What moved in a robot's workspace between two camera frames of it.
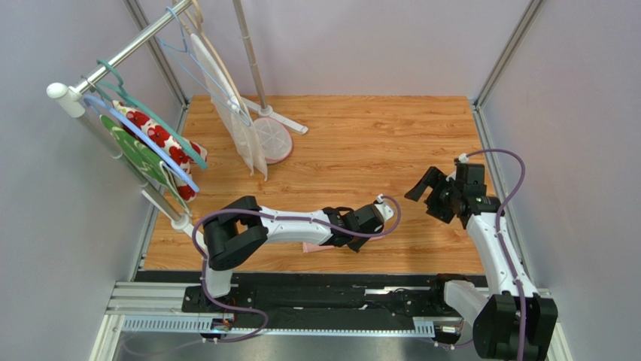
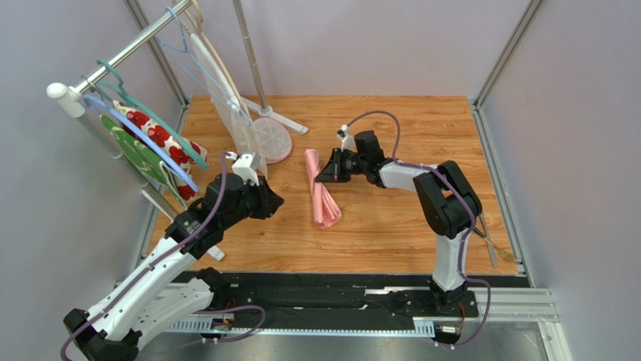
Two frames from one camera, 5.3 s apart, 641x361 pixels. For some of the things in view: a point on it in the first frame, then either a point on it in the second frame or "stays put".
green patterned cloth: [144, 158] stays put
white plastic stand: [386, 210] → [245, 165]
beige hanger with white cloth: [226, 98] stays put
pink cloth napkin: [310, 247] → [326, 211]
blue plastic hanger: [138, 138] stays put
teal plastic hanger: [123, 90] stays put
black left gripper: [357, 245] → [269, 201]
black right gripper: [439, 195] → [338, 166]
